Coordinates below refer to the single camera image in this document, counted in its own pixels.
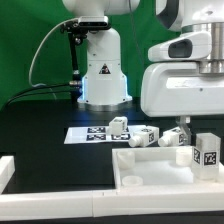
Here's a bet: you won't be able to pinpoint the white fence rail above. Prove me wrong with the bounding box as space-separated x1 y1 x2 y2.
0 183 224 221
0 156 15 194

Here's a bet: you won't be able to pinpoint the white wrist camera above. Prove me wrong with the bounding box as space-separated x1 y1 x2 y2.
148 31 212 62

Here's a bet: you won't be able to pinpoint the grey camera cable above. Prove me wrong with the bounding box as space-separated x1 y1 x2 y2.
27 17 80 88

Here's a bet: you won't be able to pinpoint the camera on black stand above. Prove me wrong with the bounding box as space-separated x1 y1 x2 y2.
60 16 111 102

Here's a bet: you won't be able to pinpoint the white square tabletop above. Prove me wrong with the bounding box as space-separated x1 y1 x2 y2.
111 145 224 194

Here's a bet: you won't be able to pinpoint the white front fence rail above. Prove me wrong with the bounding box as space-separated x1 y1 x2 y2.
0 183 224 221

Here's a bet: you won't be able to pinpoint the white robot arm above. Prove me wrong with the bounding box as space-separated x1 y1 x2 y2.
62 0 224 144

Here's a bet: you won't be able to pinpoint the black cables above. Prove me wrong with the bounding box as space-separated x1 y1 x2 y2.
3 79 83 107

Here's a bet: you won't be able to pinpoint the white left fence rail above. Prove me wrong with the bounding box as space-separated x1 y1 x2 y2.
0 156 15 194

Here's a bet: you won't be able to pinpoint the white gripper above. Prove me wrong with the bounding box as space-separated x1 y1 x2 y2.
140 62 224 146

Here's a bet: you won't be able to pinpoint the white paper marker sheet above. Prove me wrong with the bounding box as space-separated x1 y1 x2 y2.
64 125 144 144

